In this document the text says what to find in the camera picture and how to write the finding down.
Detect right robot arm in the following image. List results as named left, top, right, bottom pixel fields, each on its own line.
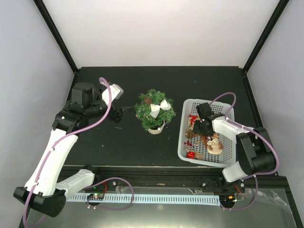
left=193, top=103, right=279, bottom=192

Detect black frame post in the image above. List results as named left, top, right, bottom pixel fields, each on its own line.
left=242, top=0, right=290, bottom=75
left=33, top=0, right=78, bottom=74

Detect small green christmas tree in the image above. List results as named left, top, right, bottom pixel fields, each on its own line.
left=134, top=89, right=176, bottom=135

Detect snowman figurine ornament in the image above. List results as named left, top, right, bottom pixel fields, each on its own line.
left=207, top=133, right=224, bottom=155

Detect red gift box ornament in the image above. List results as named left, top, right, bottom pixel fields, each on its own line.
left=186, top=151, right=196, bottom=159

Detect white slotted cable duct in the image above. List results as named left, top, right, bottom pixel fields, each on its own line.
left=67, top=193, right=220, bottom=206

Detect silver bow ornament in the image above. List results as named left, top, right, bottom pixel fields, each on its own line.
left=149, top=99, right=171, bottom=118

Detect brown wooden ornament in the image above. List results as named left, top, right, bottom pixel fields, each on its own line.
left=195, top=153, right=204, bottom=161

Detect white plastic basket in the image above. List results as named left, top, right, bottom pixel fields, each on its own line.
left=177, top=99, right=236, bottom=168

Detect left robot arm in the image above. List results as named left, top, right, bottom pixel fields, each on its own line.
left=13, top=78, right=129, bottom=217

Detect red star ornament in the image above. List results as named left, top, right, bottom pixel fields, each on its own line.
left=188, top=114, right=200, bottom=123

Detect string lights with battery box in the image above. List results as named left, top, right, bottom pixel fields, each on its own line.
left=142, top=112, right=164, bottom=131

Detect black frame post left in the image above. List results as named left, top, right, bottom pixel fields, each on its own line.
left=33, top=0, right=78, bottom=74

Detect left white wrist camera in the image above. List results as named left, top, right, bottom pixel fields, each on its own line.
left=102, top=84, right=124, bottom=106

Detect pine cone ornament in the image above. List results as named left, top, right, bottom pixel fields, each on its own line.
left=185, top=128, right=194, bottom=139
left=143, top=97, right=152, bottom=105

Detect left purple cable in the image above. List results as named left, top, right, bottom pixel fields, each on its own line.
left=22, top=76, right=135, bottom=228

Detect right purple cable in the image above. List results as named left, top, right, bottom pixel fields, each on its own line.
left=209, top=92, right=281, bottom=211

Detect black frame post right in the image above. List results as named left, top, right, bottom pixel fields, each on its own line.
left=242, top=0, right=290, bottom=75

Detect purple cable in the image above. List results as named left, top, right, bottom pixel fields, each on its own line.
left=22, top=76, right=135, bottom=228
left=209, top=92, right=281, bottom=211

